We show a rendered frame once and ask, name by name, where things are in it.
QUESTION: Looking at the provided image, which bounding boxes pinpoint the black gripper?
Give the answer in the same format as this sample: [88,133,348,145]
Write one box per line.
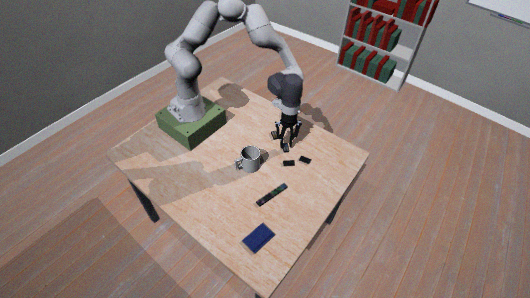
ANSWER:
[275,112,302,148]

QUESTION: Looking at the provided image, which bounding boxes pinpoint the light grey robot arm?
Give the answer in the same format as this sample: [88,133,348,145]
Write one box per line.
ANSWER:
[165,0,304,123]

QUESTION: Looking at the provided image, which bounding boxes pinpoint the grey mug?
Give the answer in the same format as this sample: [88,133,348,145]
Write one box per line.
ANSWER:
[234,145,260,173]

